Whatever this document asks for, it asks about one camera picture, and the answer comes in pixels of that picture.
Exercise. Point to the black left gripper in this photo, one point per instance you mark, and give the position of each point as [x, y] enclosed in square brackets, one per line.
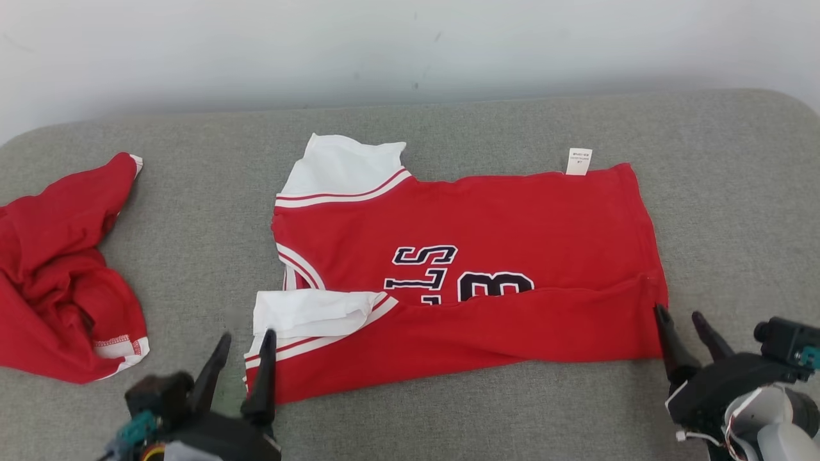
[237, 442]

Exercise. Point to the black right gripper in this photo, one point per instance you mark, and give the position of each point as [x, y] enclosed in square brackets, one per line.
[717, 390]

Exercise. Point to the red shorts with white trim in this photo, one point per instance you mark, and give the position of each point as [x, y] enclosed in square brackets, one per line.
[51, 288]

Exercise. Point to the red jersey with white sleeves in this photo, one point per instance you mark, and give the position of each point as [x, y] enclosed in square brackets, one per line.
[512, 224]

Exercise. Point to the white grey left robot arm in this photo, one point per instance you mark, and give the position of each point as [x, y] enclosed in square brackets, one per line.
[182, 453]

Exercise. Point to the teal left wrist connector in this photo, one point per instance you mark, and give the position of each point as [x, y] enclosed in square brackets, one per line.
[138, 428]

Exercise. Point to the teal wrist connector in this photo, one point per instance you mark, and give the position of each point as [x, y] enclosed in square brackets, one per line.
[138, 428]
[811, 356]

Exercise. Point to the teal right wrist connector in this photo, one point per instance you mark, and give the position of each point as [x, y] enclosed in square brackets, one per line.
[811, 356]

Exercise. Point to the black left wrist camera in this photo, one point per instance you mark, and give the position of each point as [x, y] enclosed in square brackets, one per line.
[157, 394]

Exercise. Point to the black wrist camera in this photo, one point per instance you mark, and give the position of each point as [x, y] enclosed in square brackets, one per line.
[157, 394]
[785, 339]

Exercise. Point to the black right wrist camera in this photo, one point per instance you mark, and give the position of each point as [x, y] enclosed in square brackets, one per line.
[785, 339]

